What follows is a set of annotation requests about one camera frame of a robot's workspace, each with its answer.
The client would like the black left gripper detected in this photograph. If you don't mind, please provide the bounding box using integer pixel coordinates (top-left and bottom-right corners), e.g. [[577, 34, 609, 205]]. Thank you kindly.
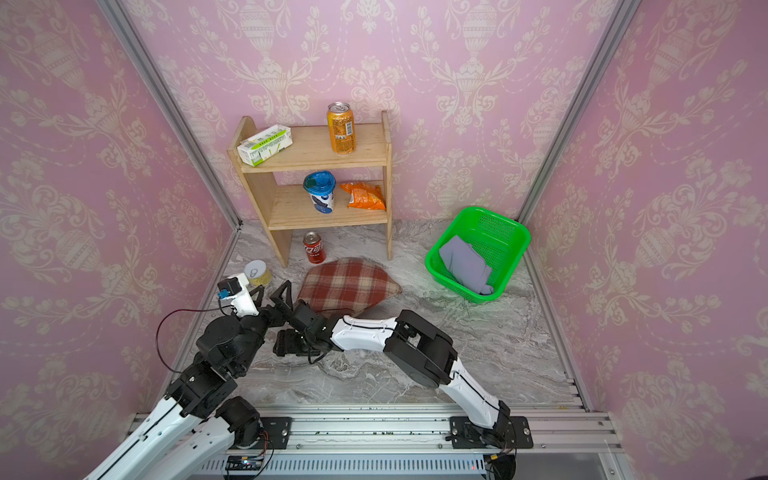
[[231, 280, 295, 375]]

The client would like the red plaid skirt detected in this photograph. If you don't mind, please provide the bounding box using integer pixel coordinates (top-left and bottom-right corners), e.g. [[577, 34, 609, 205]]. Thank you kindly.
[[298, 258, 402, 315]]

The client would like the lavender skirt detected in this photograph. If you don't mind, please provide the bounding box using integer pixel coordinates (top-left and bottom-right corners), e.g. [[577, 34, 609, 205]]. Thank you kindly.
[[439, 236, 494, 296]]

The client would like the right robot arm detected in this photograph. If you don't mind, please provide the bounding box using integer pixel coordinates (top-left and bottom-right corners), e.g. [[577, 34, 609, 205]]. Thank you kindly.
[[259, 281, 515, 449]]

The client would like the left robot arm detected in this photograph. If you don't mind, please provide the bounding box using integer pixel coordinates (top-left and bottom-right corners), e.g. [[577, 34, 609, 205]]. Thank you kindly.
[[87, 307, 270, 479]]

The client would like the yellow white can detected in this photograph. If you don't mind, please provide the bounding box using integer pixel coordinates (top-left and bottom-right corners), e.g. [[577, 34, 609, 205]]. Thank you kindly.
[[243, 260, 272, 286]]

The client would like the red cola can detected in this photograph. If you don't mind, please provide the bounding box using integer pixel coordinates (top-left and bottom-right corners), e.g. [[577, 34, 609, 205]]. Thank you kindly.
[[303, 231, 326, 264]]

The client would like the wooden two-tier shelf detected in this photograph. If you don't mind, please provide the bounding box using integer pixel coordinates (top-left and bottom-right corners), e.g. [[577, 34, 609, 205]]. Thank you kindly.
[[227, 110, 393, 267]]

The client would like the small black circuit board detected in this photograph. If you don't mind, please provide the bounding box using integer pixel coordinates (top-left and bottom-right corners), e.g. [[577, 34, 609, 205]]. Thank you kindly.
[[224, 455, 265, 474]]

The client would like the orange snack bag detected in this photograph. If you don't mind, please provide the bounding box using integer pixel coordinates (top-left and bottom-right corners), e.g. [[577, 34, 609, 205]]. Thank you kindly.
[[340, 182, 386, 211]]

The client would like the white green tissue box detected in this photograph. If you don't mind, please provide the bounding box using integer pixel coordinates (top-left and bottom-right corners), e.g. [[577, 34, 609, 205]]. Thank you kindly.
[[237, 124, 293, 167]]

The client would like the orange drink can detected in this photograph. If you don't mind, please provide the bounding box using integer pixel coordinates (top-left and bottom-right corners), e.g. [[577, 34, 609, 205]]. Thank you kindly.
[[327, 102, 356, 155]]

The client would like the green plastic perforated basket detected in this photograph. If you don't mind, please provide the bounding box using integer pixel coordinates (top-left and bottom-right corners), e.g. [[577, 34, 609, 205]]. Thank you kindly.
[[424, 206, 531, 304]]

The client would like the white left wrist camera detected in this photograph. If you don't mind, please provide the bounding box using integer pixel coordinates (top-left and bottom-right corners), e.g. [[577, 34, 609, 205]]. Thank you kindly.
[[217, 273, 258, 317]]

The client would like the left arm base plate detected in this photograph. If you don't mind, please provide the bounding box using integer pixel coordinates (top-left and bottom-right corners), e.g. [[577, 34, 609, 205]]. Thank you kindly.
[[233, 417, 293, 450]]

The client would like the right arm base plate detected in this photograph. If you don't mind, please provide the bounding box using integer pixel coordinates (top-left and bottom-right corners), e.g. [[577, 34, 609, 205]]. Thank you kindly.
[[445, 416, 534, 451]]

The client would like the aluminium mounting rail frame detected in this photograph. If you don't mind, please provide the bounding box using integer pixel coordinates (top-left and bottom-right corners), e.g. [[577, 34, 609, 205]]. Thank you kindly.
[[104, 403, 637, 480]]

